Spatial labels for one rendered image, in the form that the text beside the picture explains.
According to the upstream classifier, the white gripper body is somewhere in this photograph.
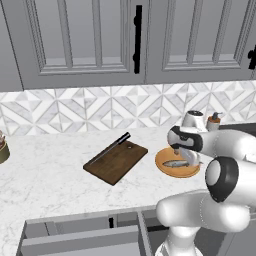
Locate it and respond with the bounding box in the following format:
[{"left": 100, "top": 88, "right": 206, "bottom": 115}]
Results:
[{"left": 178, "top": 147, "right": 203, "bottom": 167}]

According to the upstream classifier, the orange round plate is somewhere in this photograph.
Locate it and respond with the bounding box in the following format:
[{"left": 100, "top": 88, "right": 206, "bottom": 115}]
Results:
[{"left": 154, "top": 147, "right": 202, "bottom": 179}]

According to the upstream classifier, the dark wooden cutting board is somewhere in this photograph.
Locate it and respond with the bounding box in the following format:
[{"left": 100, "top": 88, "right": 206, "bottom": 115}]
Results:
[{"left": 82, "top": 140, "right": 149, "bottom": 187}]

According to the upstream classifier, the grey fish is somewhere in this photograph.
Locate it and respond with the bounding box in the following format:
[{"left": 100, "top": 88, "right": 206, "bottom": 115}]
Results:
[{"left": 161, "top": 159, "right": 191, "bottom": 169}]

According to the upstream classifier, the brown and white soap dispenser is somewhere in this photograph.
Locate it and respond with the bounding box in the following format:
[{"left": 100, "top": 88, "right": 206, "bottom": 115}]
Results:
[{"left": 205, "top": 111, "right": 224, "bottom": 133}]

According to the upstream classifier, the dark sink basin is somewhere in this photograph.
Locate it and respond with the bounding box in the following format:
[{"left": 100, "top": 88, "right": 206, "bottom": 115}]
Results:
[{"left": 218, "top": 122, "right": 256, "bottom": 137}]

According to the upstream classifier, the wide grey cupboard door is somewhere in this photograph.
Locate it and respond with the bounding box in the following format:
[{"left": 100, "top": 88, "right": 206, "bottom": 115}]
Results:
[{"left": 1, "top": 0, "right": 148, "bottom": 91}]

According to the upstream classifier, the olive pot with tools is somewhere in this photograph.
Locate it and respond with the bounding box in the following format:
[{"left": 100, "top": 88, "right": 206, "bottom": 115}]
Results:
[{"left": 0, "top": 130, "right": 11, "bottom": 165}]

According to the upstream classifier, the grey cupboard side panel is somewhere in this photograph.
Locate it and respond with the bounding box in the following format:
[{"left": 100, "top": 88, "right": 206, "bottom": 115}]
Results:
[{"left": 0, "top": 0, "right": 25, "bottom": 93}]

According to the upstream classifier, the black handled kitchen knife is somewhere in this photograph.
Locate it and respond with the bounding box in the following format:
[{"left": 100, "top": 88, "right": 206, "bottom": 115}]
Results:
[{"left": 89, "top": 131, "right": 132, "bottom": 166}]

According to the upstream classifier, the long black cupboard handle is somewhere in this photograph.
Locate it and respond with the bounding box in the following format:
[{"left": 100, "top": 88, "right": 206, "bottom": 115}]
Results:
[{"left": 132, "top": 4, "right": 144, "bottom": 75}]

